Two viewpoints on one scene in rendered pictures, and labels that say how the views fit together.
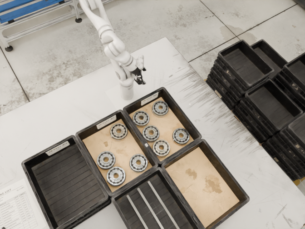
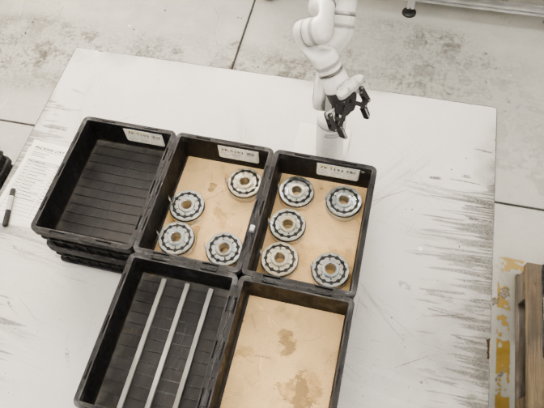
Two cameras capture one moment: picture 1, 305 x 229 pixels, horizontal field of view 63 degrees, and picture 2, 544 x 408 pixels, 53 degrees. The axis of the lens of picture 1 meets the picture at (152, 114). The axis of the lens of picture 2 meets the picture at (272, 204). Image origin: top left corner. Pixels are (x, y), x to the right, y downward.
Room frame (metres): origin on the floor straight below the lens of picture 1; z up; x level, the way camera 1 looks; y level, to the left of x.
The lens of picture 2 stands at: (0.15, -0.58, 2.24)
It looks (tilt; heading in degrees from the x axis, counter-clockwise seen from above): 61 degrees down; 58
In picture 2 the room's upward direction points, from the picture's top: 4 degrees counter-clockwise
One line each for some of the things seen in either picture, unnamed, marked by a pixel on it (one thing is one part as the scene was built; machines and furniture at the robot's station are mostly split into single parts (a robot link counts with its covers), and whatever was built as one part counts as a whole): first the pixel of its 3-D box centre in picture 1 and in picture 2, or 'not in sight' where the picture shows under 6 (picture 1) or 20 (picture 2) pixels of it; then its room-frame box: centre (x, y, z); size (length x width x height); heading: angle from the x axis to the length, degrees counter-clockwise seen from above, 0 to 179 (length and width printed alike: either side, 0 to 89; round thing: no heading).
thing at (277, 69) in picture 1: (261, 65); not in sight; (1.71, -1.01, 0.26); 0.40 x 0.30 x 0.23; 42
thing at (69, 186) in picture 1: (66, 181); (112, 189); (0.20, 0.39, 0.87); 0.40 x 0.30 x 0.11; 42
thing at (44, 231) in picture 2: (64, 180); (107, 180); (0.20, 0.39, 0.92); 0.40 x 0.30 x 0.02; 42
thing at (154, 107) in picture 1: (160, 107); (343, 201); (0.73, -0.04, 0.86); 0.10 x 0.10 x 0.01
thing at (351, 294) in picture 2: (161, 123); (312, 219); (0.60, -0.06, 0.92); 0.40 x 0.30 x 0.02; 42
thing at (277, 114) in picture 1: (264, 112); not in sight; (1.14, -0.98, 0.31); 0.40 x 0.30 x 0.34; 42
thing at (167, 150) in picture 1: (161, 147); (279, 258); (0.47, -0.08, 0.86); 0.10 x 0.10 x 0.01
